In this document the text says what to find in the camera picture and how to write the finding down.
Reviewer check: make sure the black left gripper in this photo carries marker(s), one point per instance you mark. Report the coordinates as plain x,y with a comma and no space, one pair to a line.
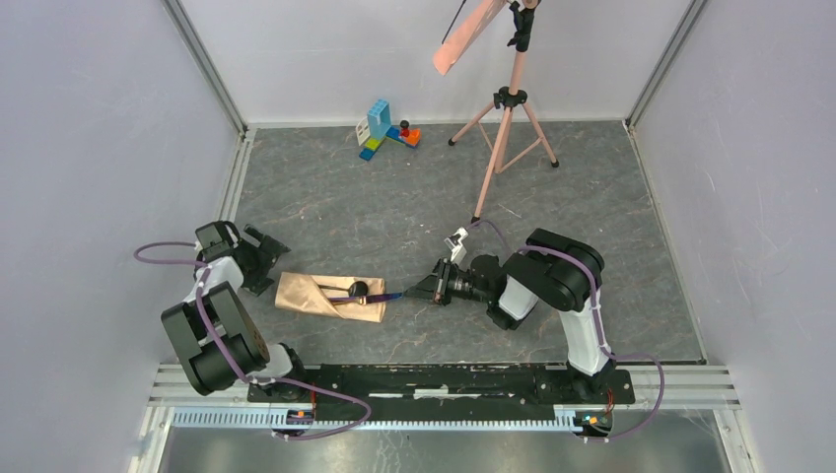
267,253

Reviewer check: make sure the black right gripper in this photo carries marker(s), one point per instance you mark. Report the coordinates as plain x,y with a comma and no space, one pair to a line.
424,289

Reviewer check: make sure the peach cloth napkin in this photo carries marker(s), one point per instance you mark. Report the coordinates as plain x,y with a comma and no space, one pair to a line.
299,292

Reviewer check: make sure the iridescent rainbow knife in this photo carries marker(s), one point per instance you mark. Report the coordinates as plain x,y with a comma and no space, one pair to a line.
369,299

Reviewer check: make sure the black utensil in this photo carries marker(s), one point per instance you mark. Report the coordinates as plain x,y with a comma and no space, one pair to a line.
354,290

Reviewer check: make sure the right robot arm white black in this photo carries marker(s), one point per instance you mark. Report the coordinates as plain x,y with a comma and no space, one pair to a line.
560,271

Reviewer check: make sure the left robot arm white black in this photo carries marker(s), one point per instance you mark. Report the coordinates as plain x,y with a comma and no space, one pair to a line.
212,334

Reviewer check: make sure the colourful toy brick structure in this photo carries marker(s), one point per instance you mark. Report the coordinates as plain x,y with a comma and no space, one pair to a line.
376,127

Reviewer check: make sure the pink tripod stand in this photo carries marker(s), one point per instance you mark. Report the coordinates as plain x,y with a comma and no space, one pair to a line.
507,99

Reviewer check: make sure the pink panel on tripod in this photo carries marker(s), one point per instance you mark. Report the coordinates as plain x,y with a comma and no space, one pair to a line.
457,42

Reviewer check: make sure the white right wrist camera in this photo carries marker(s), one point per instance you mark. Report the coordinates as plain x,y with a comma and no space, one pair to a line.
455,244

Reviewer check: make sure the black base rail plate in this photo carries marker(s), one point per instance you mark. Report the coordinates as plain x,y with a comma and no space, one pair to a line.
457,392

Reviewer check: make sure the aluminium frame rail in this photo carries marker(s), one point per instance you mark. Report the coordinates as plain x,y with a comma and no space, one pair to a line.
686,417

